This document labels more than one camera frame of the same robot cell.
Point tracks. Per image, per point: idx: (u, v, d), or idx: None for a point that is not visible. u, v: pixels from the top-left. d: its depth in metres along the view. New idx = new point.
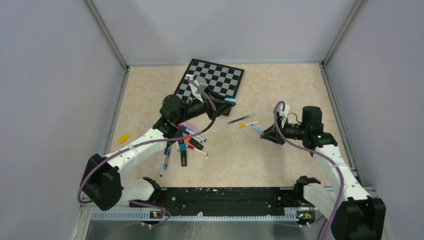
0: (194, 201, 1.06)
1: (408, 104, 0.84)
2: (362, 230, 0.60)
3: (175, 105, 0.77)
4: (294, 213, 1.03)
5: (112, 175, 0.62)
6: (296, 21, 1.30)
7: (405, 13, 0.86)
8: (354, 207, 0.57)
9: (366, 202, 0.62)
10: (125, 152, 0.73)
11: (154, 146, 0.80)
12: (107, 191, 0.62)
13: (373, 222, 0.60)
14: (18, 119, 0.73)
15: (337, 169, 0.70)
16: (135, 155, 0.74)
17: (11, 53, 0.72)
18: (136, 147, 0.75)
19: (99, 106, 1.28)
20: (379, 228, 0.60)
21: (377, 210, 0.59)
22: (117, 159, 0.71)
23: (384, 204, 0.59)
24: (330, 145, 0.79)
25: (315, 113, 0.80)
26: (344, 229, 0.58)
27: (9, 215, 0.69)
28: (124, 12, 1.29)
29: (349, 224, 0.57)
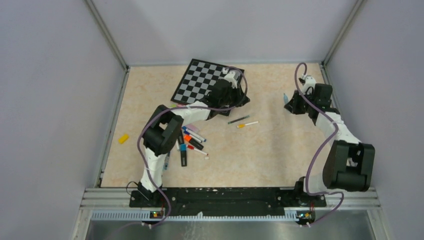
0: (194, 202, 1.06)
1: (408, 105, 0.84)
2: (351, 175, 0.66)
3: (224, 84, 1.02)
4: (294, 213, 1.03)
5: (178, 119, 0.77)
6: (296, 20, 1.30)
7: (405, 13, 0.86)
8: (344, 146, 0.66)
9: (358, 150, 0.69)
10: (185, 109, 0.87)
11: (203, 112, 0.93)
12: (172, 132, 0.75)
13: (361, 166, 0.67)
14: (18, 119, 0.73)
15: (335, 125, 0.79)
16: (191, 113, 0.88)
17: (10, 53, 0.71)
18: (192, 108, 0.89)
19: (99, 106, 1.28)
20: (367, 173, 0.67)
21: (366, 153, 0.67)
22: (178, 112, 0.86)
23: (373, 149, 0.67)
24: (333, 113, 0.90)
25: (325, 89, 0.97)
26: (334, 168, 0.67)
27: (10, 215, 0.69)
28: (124, 12, 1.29)
29: (339, 162, 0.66)
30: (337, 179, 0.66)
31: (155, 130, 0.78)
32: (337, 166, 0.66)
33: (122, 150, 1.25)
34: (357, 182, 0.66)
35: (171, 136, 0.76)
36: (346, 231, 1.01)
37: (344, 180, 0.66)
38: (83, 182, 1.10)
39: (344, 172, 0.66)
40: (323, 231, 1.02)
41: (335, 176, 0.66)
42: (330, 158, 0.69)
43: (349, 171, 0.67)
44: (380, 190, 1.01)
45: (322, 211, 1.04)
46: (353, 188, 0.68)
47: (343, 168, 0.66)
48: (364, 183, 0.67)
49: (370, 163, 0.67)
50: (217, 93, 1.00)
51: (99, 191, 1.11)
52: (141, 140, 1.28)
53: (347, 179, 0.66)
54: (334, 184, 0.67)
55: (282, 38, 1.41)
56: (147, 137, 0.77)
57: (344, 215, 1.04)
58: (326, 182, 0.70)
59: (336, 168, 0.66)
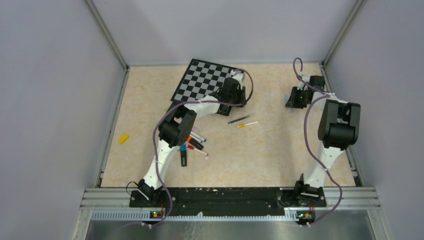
0: (194, 202, 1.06)
1: (407, 105, 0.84)
2: (342, 128, 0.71)
3: (232, 82, 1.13)
4: (294, 213, 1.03)
5: (192, 114, 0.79)
6: (296, 21, 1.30)
7: (405, 13, 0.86)
8: (335, 103, 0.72)
9: (346, 109, 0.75)
10: (197, 104, 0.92)
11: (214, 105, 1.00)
12: (187, 125, 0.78)
13: (350, 120, 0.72)
14: (18, 120, 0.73)
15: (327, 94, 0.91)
16: (202, 107, 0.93)
17: (10, 53, 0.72)
18: (203, 103, 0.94)
19: (99, 106, 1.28)
20: (356, 125, 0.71)
21: (353, 110, 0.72)
22: (191, 107, 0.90)
23: (360, 105, 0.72)
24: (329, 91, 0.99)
25: (318, 78, 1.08)
26: (326, 121, 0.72)
27: (10, 215, 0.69)
28: (124, 12, 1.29)
29: (331, 114, 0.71)
30: (330, 132, 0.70)
31: (171, 124, 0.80)
32: (328, 119, 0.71)
33: (122, 150, 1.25)
34: (347, 134, 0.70)
35: (186, 130, 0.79)
36: (346, 231, 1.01)
37: (336, 132, 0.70)
38: (83, 183, 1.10)
39: (336, 125, 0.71)
40: (323, 231, 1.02)
41: (328, 129, 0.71)
42: (322, 115, 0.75)
43: (341, 126, 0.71)
44: (380, 190, 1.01)
45: (323, 211, 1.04)
46: (345, 141, 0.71)
47: (334, 121, 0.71)
48: (354, 134, 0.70)
49: (357, 117, 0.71)
50: (226, 89, 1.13)
51: (99, 191, 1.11)
52: (141, 140, 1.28)
53: (339, 131, 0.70)
54: (327, 137, 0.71)
55: (282, 38, 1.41)
56: (162, 131, 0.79)
57: (344, 215, 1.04)
58: (322, 139, 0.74)
59: (328, 120, 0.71)
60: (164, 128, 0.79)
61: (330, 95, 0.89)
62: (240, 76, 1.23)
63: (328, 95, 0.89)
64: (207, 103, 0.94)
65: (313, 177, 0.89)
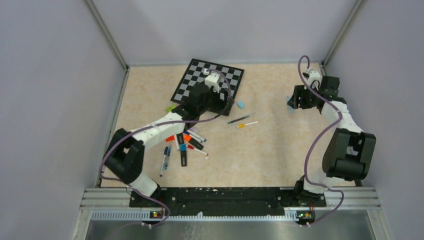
0: (194, 201, 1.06)
1: (407, 105, 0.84)
2: (351, 163, 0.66)
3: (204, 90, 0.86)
4: (294, 213, 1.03)
5: (137, 148, 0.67)
6: (296, 20, 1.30)
7: (405, 13, 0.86)
8: (346, 134, 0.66)
9: (359, 140, 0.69)
10: (148, 129, 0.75)
11: (176, 126, 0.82)
12: (131, 162, 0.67)
13: (361, 154, 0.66)
14: (18, 119, 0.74)
15: (339, 113, 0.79)
16: (158, 133, 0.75)
17: (11, 53, 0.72)
18: (159, 126, 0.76)
19: (99, 106, 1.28)
20: (367, 161, 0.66)
21: (367, 142, 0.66)
22: (141, 135, 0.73)
23: (375, 138, 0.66)
24: (339, 102, 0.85)
25: (331, 79, 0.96)
26: (333, 154, 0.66)
27: (9, 215, 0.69)
28: (124, 12, 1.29)
29: (339, 148, 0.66)
30: (336, 166, 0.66)
31: (116, 158, 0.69)
32: (336, 153, 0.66)
33: None
34: (355, 170, 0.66)
35: (133, 165, 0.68)
36: (346, 231, 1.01)
37: (344, 167, 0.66)
38: (83, 182, 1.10)
39: (344, 159, 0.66)
40: (323, 231, 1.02)
41: (334, 162, 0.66)
42: (330, 145, 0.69)
43: (350, 160, 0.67)
44: (380, 190, 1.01)
45: (323, 211, 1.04)
46: (351, 176, 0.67)
47: (342, 155, 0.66)
48: (363, 170, 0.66)
49: (369, 153, 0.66)
50: (194, 101, 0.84)
51: (99, 191, 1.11)
52: None
53: (346, 166, 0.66)
54: (332, 171, 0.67)
55: (282, 38, 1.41)
56: (108, 166, 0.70)
57: (344, 215, 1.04)
58: (325, 170, 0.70)
59: (335, 155, 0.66)
60: (108, 164, 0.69)
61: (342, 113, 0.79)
62: (216, 76, 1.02)
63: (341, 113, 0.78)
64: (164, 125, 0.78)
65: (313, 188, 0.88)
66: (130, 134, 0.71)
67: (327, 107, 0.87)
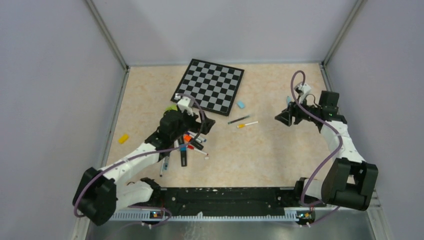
0: (194, 202, 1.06)
1: (407, 105, 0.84)
2: (350, 194, 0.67)
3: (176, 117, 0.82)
4: (294, 213, 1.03)
5: (108, 187, 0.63)
6: (296, 21, 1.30)
7: (405, 13, 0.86)
8: (346, 166, 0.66)
9: (361, 170, 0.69)
10: (120, 165, 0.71)
11: (150, 157, 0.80)
12: (103, 203, 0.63)
13: (362, 186, 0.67)
14: (19, 119, 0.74)
15: (339, 137, 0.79)
16: (130, 167, 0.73)
17: (11, 53, 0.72)
18: (131, 161, 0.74)
19: (99, 106, 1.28)
20: (367, 193, 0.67)
21: (369, 175, 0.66)
22: (112, 172, 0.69)
23: (377, 170, 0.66)
24: (339, 122, 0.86)
25: (331, 96, 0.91)
26: (332, 187, 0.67)
27: (9, 214, 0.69)
28: (124, 12, 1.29)
29: (339, 181, 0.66)
30: (334, 198, 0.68)
31: (87, 199, 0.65)
32: (336, 186, 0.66)
33: (122, 150, 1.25)
34: (354, 201, 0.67)
35: (105, 206, 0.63)
36: (346, 231, 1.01)
37: (343, 198, 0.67)
38: None
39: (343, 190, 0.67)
40: (323, 231, 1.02)
41: (333, 194, 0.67)
42: (330, 174, 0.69)
43: (349, 190, 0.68)
44: (380, 190, 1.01)
45: (322, 211, 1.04)
46: (350, 205, 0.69)
47: (341, 188, 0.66)
48: (363, 202, 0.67)
49: (371, 186, 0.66)
50: (165, 130, 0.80)
51: None
52: (141, 141, 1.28)
53: (345, 197, 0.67)
54: (331, 201, 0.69)
55: (282, 38, 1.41)
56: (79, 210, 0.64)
57: (344, 215, 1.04)
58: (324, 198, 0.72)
59: (335, 188, 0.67)
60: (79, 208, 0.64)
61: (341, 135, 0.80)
62: (187, 100, 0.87)
63: (340, 137, 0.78)
64: (137, 158, 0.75)
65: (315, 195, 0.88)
66: (100, 173, 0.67)
67: (327, 130, 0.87)
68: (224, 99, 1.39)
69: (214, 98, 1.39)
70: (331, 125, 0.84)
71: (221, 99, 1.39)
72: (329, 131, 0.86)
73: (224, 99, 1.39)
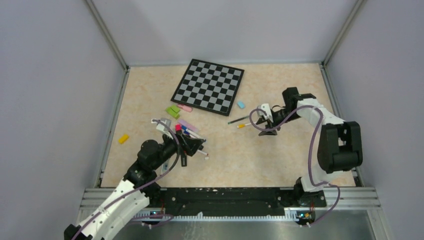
0: (194, 202, 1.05)
1: (407, 105, 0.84)
2: (345, 155, 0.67)
3: (154, 148, 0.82)
4: (294, 213, 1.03)
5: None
6: (296, 21, 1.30)
7: (405, 13, 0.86)
8: (332, 128, 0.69)
9: (345, 129, 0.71)
10: (97, 217, 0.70)
11: (130, 196, 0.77)
12: None
13: (351, 142, 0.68)
14: (19, 119, 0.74)
15: (317, 109, 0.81)
16: (108, 217, 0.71)
17: (11, 53, 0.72)
18: (108, 209, 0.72)
19: (99, 106, 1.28)
20: (358, 148, 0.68)
21: (354, 131, 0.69)
22: (90, 227, 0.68)
23: (358, 125, 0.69)
24: (309, 99, 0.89)
25: (291, 89, 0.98)
26: (326, 151, 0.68)
27: (10, 215, 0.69)
28: (124, 12, 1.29)
29: (330, 143, 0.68)
30: (334, 163, 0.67)
31: None
32: (329, 148, 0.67)
33: (122, 150, 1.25)
34: (351, 160, 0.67)
35: None
36: (346, 231, 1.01)
37: (341, 161, 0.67)
38: (83, 183, 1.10)
39: (339, 152, 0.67)
40: (323, 231, 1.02)
41: (331, 158, 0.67)
42: (321, 143, 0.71)
43: (343, 151, 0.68)
44: (380, 190, 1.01)
45: (321, 210, 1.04)
46: (349, 166, 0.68)
47: (335, 149, 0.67)
48: (358, 157, 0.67)
49: (359, 139, 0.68)
50: (144, 163, 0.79)
51: (99, 191, 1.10)
52: (141, 141, 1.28)
53: (343, 158, 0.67)
54: (332, 167, 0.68)
55: (282, 38, 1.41)
56: None
57: (344, 215, 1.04)
58: (324, 169, 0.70)
59: (329, 151, 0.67)
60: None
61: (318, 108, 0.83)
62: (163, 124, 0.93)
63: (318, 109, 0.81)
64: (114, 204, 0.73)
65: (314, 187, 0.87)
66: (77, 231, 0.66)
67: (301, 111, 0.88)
68: (224, 99, 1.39)
69: (214, 98, 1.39)
70: (304, 104, 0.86)
71: (221, 99, 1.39)
72: (305, 109, 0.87)
73: (224, 99, 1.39)
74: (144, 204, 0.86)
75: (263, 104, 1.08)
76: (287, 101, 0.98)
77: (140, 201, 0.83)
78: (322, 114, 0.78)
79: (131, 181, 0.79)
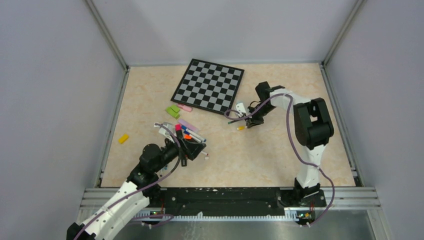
0: (194, 201, 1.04)
1: (408, 106, 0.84)
2: (320, 129, 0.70)
3: (155, 151, 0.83)
4: (294, 213, 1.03)
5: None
6: (296, 20, 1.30)
7: (405, 12, 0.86)
8: (303, 107, 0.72)
9: (313, 106, 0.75)
10: (101, 215, 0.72)
11: (133, 196, 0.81)
12: None
13: (321, 116, 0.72)
14: (19, 118, 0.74)
15: (287, 95, 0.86)
16: (111, 216, 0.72)
17: (10, 52, 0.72)
18: (112, 208, 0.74)
19: (99, 106, 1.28)
20: (328, 119, 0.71)
21: (320, 105, 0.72)
22: (93, 226, 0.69)
23: (324, 99, 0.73)
24: (278, 90, 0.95)
25: (263, 85, 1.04)
26: (302, 127, 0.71)
27: (10, 214, 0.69)
28: (124, 11, 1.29)
29: (303, 120, 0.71)
30: (311, 137, 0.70)
31: None
32: (304, 124, 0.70)
33: (122, 150, 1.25)
34: (325, 132, 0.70)
35: None
36: (347, 232, 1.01)
37: (316, 133, 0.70)
38: (83, 183, 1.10)
39: (312, 127, 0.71)
40: (323, 231, 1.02)
41: (308, 133, 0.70)
42: (297, 122, 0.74)
43: (316, 125, 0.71)
44: (380, 190, 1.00)
45: (320, 210, 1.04)
46: (325, 137, 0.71)
47: (310, 124, 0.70)
48: (330, 128, 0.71)
49: (326, 111, 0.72)
50: (145, 165, 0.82)
51: (99, 191, 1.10)
52: (141, 140, 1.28)
53: (318, 131, 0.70)
54: (310, 141, 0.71)
55: (282, 38, 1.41)
56: None
57: (344, 215, 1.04)
58: (304, 144, 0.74)
59: (304, 126, 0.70)
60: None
61: (287, 93, 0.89)
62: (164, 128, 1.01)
63: (289, 95, 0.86)
64: (118, 203, 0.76)
65: (310, 178, 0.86)
66: (81, 228, 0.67)
67: (277, 101, 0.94)
68: (224, 99, 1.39)
69: (214, 98, 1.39)
70: (276, 93, 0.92)
71: (221, 99, 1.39)
72: (277, 97, 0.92)
73: (224, 99, 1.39)
74: (145, 204, 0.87)
75: (237, 104, 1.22)
76: (260, 96, 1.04)
77: (140, 201, 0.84)
78: (291, 98, 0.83)
79: (134, 182, 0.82)
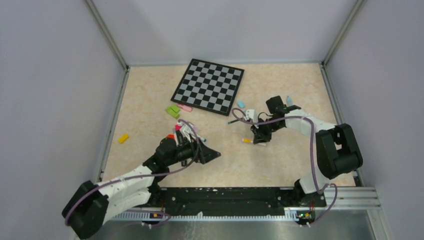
0: (194, 201, 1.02)
1: (408, 105, 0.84)
2: (347, 159, 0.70)
3: (171, 145, 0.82)
4: (294, 213, 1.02)
5: (101, 203, 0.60)
6: (296, 20, 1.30)
7: (405, 12, 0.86)
8: (328, 134, 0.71)
9: (338, 132, 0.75)
10: (116, 183, 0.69)
11: (145, 181, 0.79)
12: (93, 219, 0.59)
13: (348, 145, 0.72)
14: (18, 118, 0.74)
15: (305, 118, 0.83)
16: (125, 187, 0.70)
17: (10, 52, 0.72)
18: (127, 181, 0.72)
19: (99, 106, 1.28)
20: (356, 149, 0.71)
21: (347, 132, 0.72)
22: (107, 189, 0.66)
23: (349, 126, 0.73)
24: (294, 110, 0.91)
25: (276, 99, 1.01)
26: (328, 159, 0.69)
27: (9, 214, 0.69)
28: (124, 12, 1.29)
29: (329, 151, 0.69)
30: (337, 169, 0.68)
31: (79, 213, 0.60)
32: (330, 156, 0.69)
33: (122, 150, 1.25)
34: (352, 163, 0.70)
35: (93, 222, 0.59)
36: (346, 231, 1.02)
37: (341, 165, 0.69)
38: None
39: (338, 157, 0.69)
40: (323, 230, 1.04)
41: (334, 165, 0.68)
42: (319, 152, 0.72)
43: (342, 156, 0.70)
44: (380, 190, 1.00)
45: (321, 210, 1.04)
46: (351, 168, 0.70)
47: (336, 155, 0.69)
48: (358, 158, 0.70)
49: (353, 139, 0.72)
50: (160, 157, 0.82)
51: None
52: (141, 140, 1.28)
53: (343, 163, 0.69)
54: (335, 173, 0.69)
55: (282, 38, 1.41)
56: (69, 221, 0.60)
57: (344, 215, 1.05)
58: (326, 175, 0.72)
59: (330, 158, 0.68)
60: (67, 221, 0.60)
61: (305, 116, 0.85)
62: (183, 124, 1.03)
63: (308, 119, 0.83)
64: (133, 179, 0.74)
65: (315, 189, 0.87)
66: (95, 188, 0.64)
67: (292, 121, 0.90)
68: (224, 99, 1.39)
69: (214, 98, 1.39)
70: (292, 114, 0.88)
71: (221, 99, 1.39)
72: (294, 119, 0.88)
73: (224, 99, 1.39)
74: (144, 200, 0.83)
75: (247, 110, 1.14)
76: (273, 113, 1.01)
77: (143, 193, 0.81)
78: (312, 123, 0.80)
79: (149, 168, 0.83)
